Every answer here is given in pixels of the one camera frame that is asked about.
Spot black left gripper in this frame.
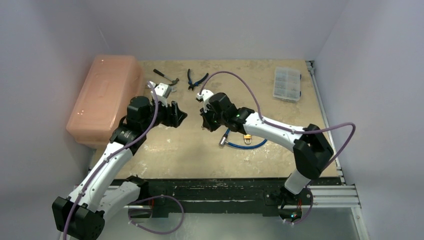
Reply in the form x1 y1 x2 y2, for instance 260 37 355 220
142 98 187 132

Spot blue cable lock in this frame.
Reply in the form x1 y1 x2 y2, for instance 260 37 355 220
218 128 268 150

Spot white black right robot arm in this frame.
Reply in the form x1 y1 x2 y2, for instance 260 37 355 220
196 90 334 204

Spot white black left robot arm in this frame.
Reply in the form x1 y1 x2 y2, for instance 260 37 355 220
52 96 188 240

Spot black claw hammer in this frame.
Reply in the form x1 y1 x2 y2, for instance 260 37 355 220
153 68 180 87

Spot silver open-end wrench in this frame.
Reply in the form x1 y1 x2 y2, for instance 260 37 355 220
146 81 177 93

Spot brass padlock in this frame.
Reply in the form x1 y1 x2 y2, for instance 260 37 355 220
243 134 252 145

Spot pink translucent storage bin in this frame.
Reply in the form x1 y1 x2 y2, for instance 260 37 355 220
66 54 146 149

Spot clear plastic organizer box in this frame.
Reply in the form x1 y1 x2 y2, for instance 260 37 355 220
272 66 302 103

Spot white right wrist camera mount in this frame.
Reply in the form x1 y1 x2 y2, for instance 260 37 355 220
195 89 214 113

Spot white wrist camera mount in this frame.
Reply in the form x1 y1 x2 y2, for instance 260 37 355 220
195 89 214 113
148 81 173 107

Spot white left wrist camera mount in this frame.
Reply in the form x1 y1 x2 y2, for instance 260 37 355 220
148 81 173 107

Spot blue handled pliers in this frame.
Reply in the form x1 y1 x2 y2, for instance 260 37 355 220
186 68 210 91

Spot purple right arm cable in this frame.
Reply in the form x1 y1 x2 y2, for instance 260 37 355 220
200 70 357 173

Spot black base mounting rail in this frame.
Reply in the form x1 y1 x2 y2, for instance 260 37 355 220
111 176 341 218

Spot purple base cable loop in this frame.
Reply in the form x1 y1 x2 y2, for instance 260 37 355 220
127 195 185 236

